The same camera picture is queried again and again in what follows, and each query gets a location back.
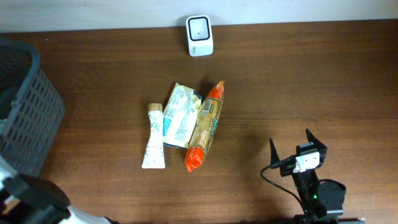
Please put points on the white bamboo print tube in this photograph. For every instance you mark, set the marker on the white bamboo print tube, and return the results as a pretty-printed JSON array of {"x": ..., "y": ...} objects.
[{"x": 154, "y": 154}]

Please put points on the white barcode scanner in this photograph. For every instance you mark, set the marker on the white barcode scanner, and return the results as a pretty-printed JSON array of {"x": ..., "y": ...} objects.
[{"x": 199, "y": 36}]

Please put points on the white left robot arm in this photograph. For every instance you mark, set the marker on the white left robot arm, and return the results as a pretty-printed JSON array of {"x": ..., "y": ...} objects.
[{"x": 27, "y": 199}]

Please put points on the dark grey plastic basket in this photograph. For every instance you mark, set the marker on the dark grey plastic basket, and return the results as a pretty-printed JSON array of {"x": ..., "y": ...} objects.
[{"x": 31, "y": 108}]

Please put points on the cream yellow snack bag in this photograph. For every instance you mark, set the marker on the cream yellow snack bag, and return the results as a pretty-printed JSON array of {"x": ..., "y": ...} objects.
[{"x": 180, "y": 116}]

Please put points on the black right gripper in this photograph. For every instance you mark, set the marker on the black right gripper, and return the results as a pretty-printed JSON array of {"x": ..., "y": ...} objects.
[{"x": 320, "y": 147}]

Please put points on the orange spaghetti package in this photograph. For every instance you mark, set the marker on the orange spaghetti package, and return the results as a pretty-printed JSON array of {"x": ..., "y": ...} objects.
[{"x": 205, "y": 127}]

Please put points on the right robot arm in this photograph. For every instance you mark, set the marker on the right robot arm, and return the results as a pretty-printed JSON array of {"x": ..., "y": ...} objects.
[{"x": 320, "y": 199}]

